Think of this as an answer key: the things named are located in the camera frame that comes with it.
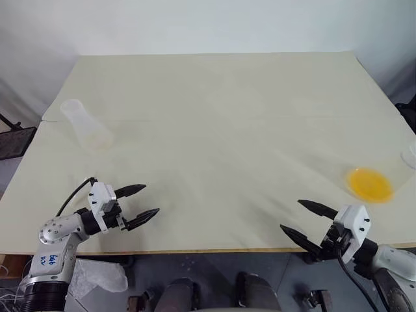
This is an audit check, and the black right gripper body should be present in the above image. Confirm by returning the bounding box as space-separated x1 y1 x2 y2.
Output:
320 220 352 261

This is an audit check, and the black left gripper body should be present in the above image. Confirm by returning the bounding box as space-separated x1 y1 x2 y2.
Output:
103 200 131 232

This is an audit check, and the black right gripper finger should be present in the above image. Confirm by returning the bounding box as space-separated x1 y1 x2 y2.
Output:
298 199 339 220
279 224 323 259

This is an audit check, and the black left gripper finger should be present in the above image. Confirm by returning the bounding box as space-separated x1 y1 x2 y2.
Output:
125 207 161 232
114 183 147 199

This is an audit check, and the clear plastic cup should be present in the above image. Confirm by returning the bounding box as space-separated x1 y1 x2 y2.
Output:
60 99 114 150

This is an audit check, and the small brown caster foot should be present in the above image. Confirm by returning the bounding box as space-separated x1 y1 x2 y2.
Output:
294 288 332 309
129 288 154 312

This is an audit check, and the white plastic bag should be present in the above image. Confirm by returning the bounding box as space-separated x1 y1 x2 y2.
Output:
70 259 129 293

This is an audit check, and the dark rounded shape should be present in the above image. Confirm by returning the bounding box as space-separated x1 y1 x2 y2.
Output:
235 271 282 312
161 278 200 312

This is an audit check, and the cream table cover sheet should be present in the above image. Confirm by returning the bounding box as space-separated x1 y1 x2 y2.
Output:
0 53 416 255

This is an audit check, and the black mesh stand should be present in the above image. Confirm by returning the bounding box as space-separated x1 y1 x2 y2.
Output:
0 112 37 161

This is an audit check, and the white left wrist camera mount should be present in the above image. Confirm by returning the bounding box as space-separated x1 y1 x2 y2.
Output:
88 181 122 235

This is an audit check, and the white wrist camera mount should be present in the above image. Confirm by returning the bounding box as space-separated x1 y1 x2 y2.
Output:
331 203 372 264
88 181 122 235

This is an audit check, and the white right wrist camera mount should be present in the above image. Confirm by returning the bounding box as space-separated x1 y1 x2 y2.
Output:
331 203 372 264

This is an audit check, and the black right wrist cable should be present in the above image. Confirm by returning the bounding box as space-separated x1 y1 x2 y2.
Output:
336 245 389 312

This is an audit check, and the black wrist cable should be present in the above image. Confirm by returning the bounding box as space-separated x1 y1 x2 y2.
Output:
336 245 389 312
55 177 99 217

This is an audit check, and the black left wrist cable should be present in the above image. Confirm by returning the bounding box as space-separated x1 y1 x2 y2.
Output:
55 177 99 217

